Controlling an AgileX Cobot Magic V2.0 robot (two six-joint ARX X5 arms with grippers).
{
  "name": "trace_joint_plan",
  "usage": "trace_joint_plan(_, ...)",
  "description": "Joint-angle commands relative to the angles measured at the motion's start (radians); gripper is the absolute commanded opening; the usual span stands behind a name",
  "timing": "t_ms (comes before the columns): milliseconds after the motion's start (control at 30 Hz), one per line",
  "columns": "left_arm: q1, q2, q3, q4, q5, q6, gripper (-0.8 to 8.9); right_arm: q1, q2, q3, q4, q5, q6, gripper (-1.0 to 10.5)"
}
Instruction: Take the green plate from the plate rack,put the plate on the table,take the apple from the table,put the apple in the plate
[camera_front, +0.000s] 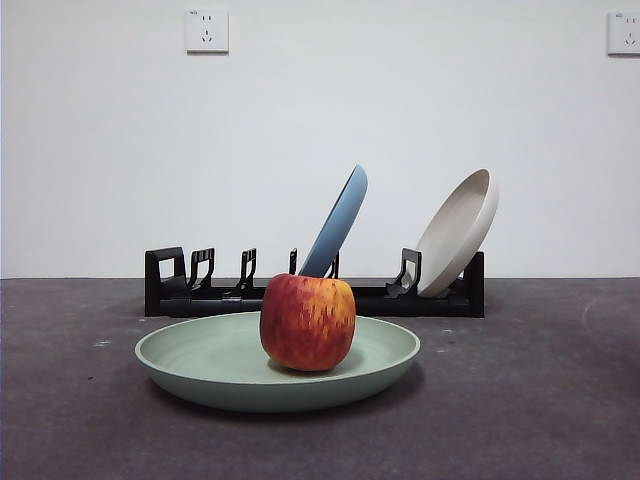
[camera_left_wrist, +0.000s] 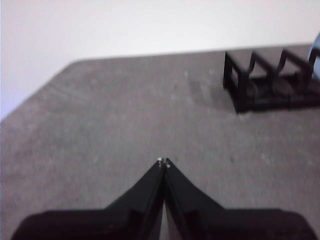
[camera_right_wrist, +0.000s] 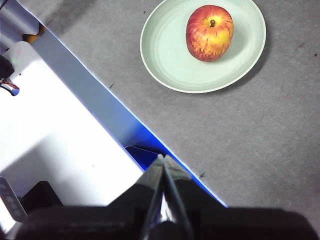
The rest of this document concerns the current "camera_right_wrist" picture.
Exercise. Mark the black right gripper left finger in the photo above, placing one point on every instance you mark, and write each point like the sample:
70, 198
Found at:
87, 225

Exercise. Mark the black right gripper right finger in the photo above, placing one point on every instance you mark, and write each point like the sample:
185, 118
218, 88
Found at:
237, 225

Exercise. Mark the silver aluminium frame rail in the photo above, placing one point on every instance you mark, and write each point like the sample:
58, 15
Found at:
15, 22

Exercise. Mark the green plate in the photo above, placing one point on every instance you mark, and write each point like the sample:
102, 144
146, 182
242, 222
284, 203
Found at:
170, 62

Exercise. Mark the yellow corner piece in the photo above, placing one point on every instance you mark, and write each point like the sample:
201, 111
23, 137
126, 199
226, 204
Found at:
32, 37

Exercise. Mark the red yellow apple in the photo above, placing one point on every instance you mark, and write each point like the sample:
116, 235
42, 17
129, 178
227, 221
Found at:
210, 37

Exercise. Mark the grey panel with round buttons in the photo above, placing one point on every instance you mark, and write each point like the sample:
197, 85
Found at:
10, 200

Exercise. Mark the black box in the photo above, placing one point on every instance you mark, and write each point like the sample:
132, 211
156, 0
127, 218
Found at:
42, 195

